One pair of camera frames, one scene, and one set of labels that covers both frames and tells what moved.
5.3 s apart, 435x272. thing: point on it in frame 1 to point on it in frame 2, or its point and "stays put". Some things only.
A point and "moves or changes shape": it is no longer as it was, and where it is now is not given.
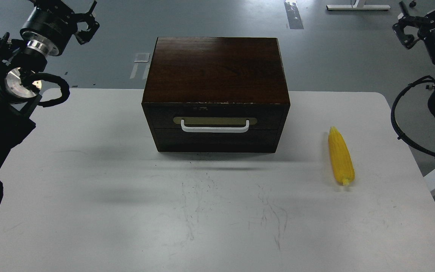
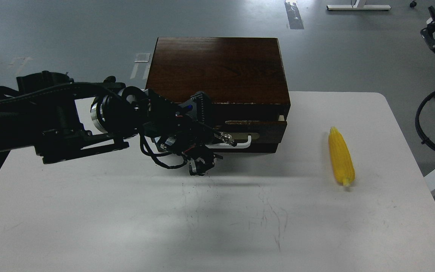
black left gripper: x=50 y=25 to x=185 y=129
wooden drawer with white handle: x=216 y=122 moves or changes shape
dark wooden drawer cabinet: x=216 y=94 stays put
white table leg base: x=355 y=6 stays put
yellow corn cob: x=342 y=163 stays put
